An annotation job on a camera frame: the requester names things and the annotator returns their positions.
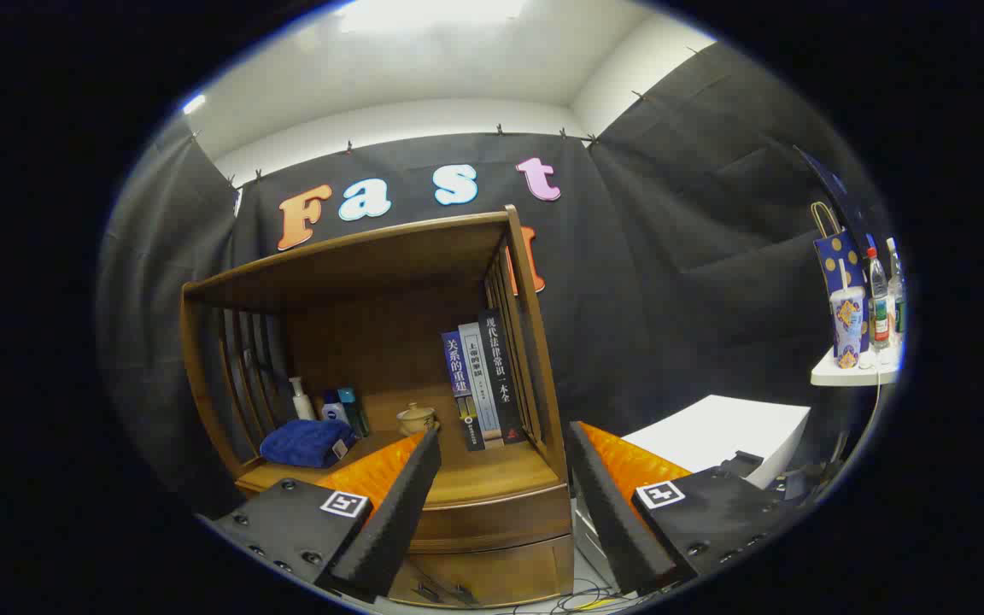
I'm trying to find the patterned paper cup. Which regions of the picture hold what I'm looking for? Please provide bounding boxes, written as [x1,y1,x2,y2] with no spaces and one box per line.
[829,261,867,370]

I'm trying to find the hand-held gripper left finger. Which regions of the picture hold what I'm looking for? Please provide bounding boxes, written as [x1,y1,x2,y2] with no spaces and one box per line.
[196,425,443,604]

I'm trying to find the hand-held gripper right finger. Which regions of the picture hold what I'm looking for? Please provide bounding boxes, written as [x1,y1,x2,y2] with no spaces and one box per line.
[564,420,809,597]

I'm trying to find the wooden countertop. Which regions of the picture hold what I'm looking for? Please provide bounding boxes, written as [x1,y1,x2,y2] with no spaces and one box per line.
[236,431,568,509]

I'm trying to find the red label plastic bottle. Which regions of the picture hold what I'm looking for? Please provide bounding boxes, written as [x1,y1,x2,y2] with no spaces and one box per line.
[866,248,891,351]

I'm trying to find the white pump bottle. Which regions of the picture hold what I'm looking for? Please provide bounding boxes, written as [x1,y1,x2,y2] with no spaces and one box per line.
[289,377,317,422]

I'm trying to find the folded blue towel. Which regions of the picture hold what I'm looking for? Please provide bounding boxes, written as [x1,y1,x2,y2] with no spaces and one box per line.
[260,419,358,469]

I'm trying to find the beige lidded teacup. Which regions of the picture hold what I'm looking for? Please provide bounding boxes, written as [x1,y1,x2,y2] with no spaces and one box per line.
[396,402,440,436]

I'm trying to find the blue dotted gift bag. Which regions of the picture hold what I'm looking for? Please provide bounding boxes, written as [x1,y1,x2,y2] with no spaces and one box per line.
[811,202,876,355]

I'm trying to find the teal plastic bottle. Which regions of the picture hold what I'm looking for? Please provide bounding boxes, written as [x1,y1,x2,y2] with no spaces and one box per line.
[337,387,371,439]

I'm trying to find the white box cabinet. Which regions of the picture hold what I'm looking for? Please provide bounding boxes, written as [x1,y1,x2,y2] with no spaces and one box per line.
[620,395,811,489]

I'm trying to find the small black box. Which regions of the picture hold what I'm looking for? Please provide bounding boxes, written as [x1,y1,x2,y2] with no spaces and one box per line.
[718,451,764,479]

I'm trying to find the white side shelf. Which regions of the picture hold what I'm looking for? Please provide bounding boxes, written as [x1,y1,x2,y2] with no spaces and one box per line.
[810,346,903,387]

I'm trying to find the light grey spine book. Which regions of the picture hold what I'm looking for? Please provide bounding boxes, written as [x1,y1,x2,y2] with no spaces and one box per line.
[458,322,505,447]

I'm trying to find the brown wooden cabinet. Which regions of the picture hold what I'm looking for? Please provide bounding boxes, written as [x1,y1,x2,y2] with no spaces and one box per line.
[180,205,577,609]

